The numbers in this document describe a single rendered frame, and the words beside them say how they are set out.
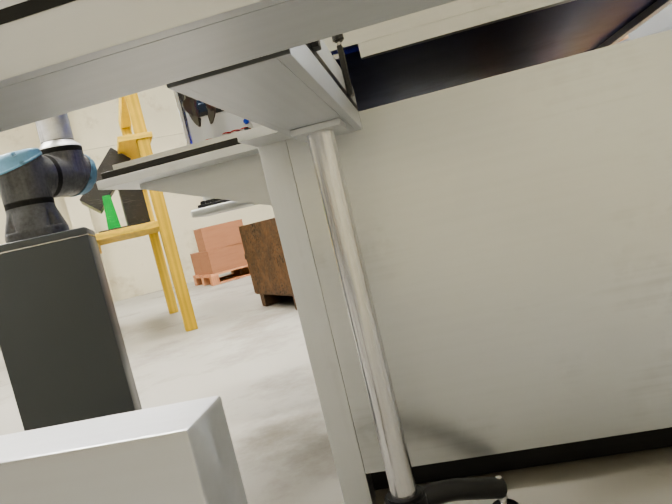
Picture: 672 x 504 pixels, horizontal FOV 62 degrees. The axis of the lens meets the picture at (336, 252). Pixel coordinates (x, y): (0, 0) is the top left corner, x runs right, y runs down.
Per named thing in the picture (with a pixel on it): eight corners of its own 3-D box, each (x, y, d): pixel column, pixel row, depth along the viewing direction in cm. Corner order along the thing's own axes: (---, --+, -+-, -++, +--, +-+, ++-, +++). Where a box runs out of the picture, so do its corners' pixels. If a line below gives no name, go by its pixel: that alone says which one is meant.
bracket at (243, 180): (285, 203, 137) (272, 151, 136) (282, 204, 134) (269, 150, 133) (158, 234, 142) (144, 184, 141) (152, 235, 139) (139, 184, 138)
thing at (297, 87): (299, 145, 121) (282, 72, 120) (369, 127, 119) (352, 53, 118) (152, 93, 54) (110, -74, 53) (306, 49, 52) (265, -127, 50)
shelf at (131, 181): (338, 156, 192) (337, 150, 192) (293, 139, 123) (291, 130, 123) (208, 189, 200) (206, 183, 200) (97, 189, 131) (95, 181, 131)
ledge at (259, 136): (318, 131, 120) (316, 122, 120) (306, 124, 107) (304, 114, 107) (256, 147, 122) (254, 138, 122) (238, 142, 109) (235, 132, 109)
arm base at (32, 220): (0, 245, 136) (-12, 205, 136) (13, 246, 151) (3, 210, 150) (66, 231, 141) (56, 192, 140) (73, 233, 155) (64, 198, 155)
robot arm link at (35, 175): (-8, 209, 142) (-23, 156, 141) (38, 204, 154) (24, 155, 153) (23, 198, 137) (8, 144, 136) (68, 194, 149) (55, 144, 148)
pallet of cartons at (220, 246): (201, 289, 793) (186, 231, 786) (193, 284, 903) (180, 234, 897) (300, 262, 841) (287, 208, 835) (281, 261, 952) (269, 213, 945)
